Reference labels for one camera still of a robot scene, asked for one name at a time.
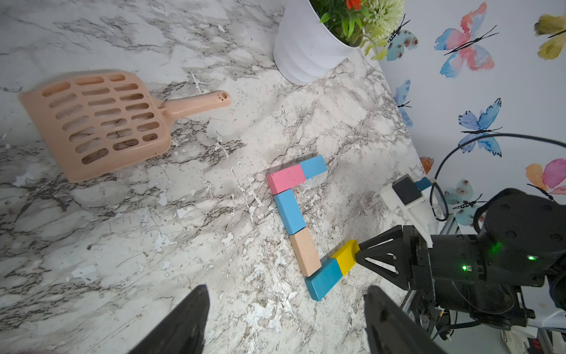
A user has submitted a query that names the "pink building block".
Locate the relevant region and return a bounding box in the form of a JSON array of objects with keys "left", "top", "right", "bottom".
[{"left": 267, "top": 165, "right": 306, "bottom": 196}]

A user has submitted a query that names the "beige plastic slotted scoop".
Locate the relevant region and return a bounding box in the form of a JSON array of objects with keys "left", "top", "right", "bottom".
[{"left": 19, "top": 72, "right": 231, "bottom": 183}]

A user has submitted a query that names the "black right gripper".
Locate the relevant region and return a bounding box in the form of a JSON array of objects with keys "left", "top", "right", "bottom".
[{"left": 355, "top": 225, "right": 548, "bottom": 330}]

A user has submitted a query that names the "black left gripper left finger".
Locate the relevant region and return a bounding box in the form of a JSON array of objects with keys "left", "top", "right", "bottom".
[{"left": 130, "top": 285, "right": 210, "bottom": 354}]

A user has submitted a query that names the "natural wood building block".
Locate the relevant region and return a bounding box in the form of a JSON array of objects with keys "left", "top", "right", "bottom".
[{"left": 290, "top": 227, "right": 321, "bottom": 277}]

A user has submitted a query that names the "sky blue short block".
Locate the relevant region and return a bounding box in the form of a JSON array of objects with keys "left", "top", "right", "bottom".
[{"left": 300, "top": 156, "right": 327, "bottom": 180}]

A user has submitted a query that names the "small yellow building block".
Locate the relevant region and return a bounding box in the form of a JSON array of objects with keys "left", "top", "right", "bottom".
[{"left": 332, "top": 240, "right": 361, "bottom": 277}]

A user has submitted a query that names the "teal building block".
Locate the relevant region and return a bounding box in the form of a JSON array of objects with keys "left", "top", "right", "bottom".
[{"left": 305, "top": 258, "right": 343, "bottom": 301}]

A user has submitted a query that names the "light blue building block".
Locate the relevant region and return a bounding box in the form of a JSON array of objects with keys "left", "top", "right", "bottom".
[{"left": 274, "top": 190, "right": 306, "bottom": 235}]

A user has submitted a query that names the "artificial green flower plant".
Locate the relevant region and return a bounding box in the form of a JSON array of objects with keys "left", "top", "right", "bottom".
[{"left": 310, "top": 0, "right": 405, "bottom": 60}]

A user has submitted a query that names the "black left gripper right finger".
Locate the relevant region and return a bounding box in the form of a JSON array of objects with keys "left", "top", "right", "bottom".
[{"left": 363, "top": 286, "right": 444, "bottom": 354}]

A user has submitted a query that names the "white flower pot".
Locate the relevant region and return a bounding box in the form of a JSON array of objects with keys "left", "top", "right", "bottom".
[{"left": 273, "top": 0, "right": 357, "bottom": 86}]

